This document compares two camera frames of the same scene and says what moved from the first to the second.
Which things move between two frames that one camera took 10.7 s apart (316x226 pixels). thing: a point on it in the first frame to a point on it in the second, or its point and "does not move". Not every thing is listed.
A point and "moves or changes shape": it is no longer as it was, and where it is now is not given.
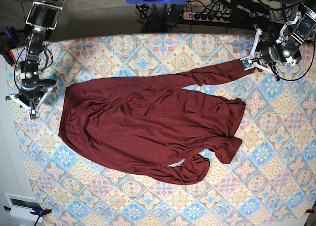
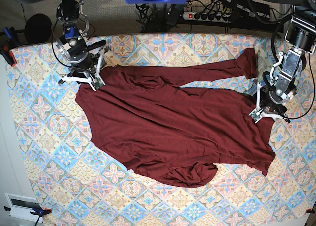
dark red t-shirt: (146, 125) moves or changes shape
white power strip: (216, 18) does not move
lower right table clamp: (310, 210) does not move
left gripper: (33, 93) to (85, 67)
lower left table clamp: (39, 212) does not move
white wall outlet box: (21, 206) does not move
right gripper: (266, 54) to (267, 107)
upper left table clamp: (9, 42) does not move
